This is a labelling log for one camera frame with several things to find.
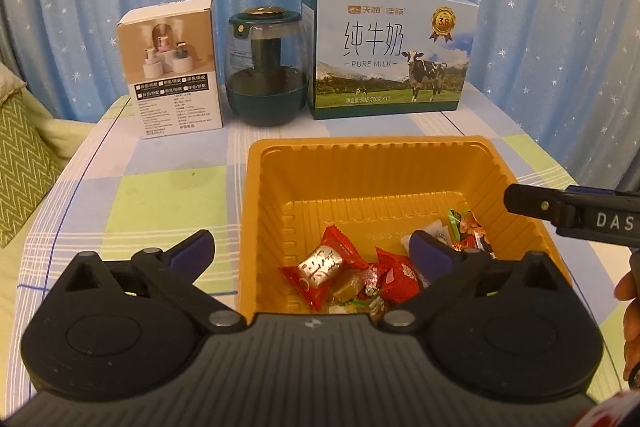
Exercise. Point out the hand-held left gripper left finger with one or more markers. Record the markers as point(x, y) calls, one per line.
point(192, 254)

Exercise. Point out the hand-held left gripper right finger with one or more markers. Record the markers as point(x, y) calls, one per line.
point(430, 257)

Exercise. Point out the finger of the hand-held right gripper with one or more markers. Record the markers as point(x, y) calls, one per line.
point(535, 201)

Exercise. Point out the green black snack packet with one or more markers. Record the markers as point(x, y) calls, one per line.
point(472, 229)

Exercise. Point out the yellow green candy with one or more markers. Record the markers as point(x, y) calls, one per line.
point(347, 289)

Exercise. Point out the orange plastic tray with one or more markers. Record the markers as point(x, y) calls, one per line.
point(360, 177)

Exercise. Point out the large red snack packet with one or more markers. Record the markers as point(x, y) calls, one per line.
point(320, 264)

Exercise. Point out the person's right hand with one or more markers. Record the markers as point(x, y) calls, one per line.
point(632, 337)

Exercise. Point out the checked pastel tablecloth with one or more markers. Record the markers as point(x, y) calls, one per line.
point(150, 187)

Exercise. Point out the white humidifier box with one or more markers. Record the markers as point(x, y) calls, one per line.
point(170, 97)

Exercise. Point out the dark green humidifier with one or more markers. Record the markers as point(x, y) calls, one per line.
point(267, 99)

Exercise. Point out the green zigzag pillow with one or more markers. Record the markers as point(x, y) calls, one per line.
point(25, 167)

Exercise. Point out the red white printed cloth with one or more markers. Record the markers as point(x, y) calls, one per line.
point(612, 411)

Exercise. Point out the milk carton box with cow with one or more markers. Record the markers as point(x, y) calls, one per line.
point(390, 52)

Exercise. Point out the beige pillow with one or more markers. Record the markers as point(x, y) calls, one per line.
point(10, 84)

